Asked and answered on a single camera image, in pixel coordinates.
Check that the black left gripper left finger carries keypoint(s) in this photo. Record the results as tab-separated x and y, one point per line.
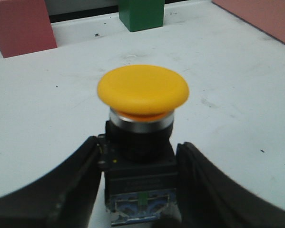
63	198

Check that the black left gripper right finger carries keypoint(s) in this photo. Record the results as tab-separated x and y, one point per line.
207	198

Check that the yellow push button switch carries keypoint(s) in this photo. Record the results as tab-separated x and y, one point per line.
137	158

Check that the far pink cube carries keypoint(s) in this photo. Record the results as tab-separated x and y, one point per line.
24	27

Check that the pink plastic bin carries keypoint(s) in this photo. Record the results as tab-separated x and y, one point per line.
267	15

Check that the right green cube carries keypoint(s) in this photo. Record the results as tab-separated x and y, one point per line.
139	15

